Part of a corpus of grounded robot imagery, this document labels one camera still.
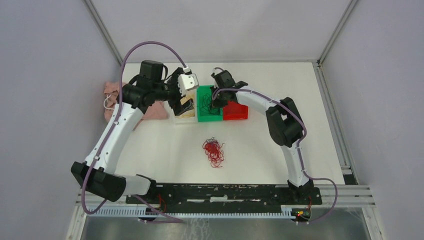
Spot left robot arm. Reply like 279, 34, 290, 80
70, 60, 199, 204

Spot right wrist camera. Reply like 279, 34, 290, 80
212, 67, 224, 75

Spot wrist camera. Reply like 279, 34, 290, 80
177, 66, 199, 96
212, 67, 224, 75

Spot clear plastic bin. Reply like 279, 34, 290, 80
173, 90, 198, 125

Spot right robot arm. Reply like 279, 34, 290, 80
210, 67, 314, 204

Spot pink cloth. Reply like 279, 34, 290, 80
103, 82, 169, 130

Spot white comb cable duct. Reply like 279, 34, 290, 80
92, 206, 296, 220

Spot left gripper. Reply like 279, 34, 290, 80
153, 68, 194, 116

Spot purple cables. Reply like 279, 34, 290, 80
198, 92, 221, 117

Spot red cables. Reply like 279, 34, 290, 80
202, 137, 226, 169

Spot green plastic bin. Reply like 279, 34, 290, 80
196, 85, 223, 123

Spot yellow cables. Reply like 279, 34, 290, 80
175, 94, 196, 119

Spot white cord on cloth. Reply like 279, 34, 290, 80
103, 94, 117, 112

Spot red plastic bin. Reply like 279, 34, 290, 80
223, 101, 249, 121

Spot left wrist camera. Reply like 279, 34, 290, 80
177, 66, 199, 96

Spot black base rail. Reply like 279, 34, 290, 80
141, 181, 323, 214

